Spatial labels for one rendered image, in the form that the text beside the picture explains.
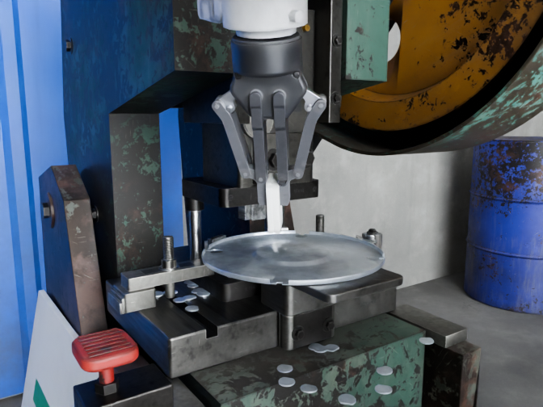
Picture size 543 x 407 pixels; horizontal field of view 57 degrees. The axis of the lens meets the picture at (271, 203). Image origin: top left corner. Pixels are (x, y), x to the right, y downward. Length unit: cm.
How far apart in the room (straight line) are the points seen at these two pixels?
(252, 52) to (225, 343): 42
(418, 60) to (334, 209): 158
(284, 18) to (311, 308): 45
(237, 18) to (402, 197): 248
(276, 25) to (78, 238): 66
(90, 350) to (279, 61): 36
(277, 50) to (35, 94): 145
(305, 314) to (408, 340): 19
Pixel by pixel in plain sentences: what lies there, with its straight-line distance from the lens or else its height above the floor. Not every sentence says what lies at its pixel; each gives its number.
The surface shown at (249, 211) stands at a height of 84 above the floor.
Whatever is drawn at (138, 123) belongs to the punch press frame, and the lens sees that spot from 98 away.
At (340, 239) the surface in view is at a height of 78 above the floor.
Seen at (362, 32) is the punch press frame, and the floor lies 113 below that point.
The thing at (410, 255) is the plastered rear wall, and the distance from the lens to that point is 307.
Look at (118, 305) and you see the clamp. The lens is 81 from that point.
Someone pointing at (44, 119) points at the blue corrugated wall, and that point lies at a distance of 190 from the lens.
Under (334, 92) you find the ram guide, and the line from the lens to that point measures 83.
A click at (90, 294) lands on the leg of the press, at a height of 66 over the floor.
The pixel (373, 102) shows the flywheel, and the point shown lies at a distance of 112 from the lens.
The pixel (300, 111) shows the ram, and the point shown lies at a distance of 84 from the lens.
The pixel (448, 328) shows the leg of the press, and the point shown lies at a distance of 94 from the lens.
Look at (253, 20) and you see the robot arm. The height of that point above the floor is 109.
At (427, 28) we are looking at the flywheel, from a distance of 108.
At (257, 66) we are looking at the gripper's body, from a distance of 52.
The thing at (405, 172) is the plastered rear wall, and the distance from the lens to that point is 292.
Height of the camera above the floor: 100
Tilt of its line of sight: 10 degrees down
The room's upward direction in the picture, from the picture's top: straight up
